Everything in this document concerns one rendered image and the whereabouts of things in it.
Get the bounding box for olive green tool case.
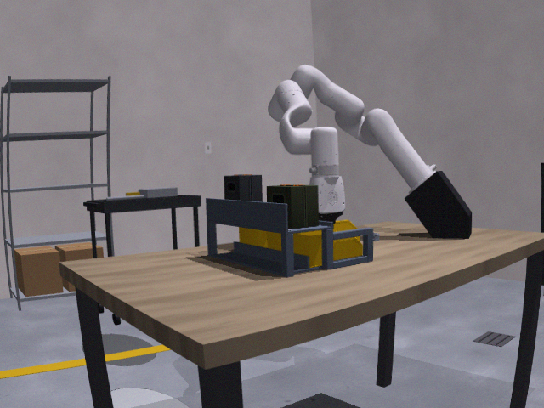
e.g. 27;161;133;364
267;184;319;229

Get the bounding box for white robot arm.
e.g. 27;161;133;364
268;65;436;194

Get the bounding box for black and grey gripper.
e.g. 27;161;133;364
309;175;345;229

